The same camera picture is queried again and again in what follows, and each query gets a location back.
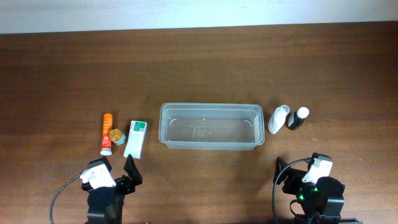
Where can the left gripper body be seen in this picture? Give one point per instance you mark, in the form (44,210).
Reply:
(121,183)

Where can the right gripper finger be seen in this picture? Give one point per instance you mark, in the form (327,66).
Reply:
(280,164)
(316,155)

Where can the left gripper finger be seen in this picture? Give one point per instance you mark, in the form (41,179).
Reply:
(101,161)
(132,171)

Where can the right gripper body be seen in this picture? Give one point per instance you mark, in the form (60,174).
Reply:
(290,179)

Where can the white green medicine box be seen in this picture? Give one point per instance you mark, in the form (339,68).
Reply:
(135,141)

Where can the gold lidded small jar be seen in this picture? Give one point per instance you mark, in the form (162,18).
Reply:
(117,136)

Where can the black bottle white cap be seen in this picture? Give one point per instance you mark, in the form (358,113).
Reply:
(297,118)

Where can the orange tablet tube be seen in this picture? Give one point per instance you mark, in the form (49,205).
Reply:
(106,142)

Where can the white spray bottle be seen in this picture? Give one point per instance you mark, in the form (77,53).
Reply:
(278,118)

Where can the clear plastic container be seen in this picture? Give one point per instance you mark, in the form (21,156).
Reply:
(211,126)

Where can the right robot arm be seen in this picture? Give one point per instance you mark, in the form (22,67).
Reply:
(319,195)

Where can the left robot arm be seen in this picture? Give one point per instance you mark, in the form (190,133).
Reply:
(105,194)

